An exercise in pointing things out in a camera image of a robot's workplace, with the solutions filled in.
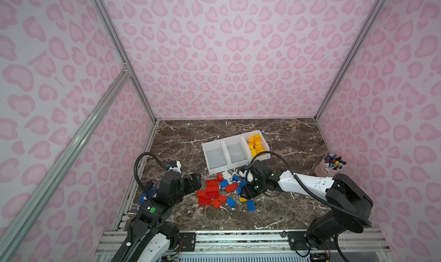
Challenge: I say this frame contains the white three-compartment plastic bin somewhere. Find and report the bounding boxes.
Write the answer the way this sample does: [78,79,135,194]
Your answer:
[202,130,270,175]

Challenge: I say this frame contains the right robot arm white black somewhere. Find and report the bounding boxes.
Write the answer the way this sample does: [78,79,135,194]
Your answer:
[240,154,373,249]

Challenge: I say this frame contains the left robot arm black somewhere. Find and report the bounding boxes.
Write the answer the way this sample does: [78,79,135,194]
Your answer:
[112,152,202,262]

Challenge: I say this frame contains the red lego brick pile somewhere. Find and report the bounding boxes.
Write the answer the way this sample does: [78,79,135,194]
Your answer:
[196,172,241,209]

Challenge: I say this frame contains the blue lego brick front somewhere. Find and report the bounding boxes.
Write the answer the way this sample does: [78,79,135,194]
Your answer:
[246,200,256,211]

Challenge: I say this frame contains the blue lego brick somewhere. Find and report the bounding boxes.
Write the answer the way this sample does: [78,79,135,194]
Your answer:
[226,198,236,208]
[246,200,256,211]

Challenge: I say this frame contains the yellow lego bricks in bin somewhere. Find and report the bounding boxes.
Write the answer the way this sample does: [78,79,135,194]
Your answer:
[248,134,265,157]

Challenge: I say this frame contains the blue lego brick left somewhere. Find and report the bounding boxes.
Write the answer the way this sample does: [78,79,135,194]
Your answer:
[226,198,236,208]

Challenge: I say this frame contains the pink cup of markers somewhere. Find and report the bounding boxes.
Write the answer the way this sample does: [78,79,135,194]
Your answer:
[315,154,347,178]

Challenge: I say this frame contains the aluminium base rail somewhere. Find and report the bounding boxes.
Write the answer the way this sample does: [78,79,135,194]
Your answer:
[92,229,393,262]

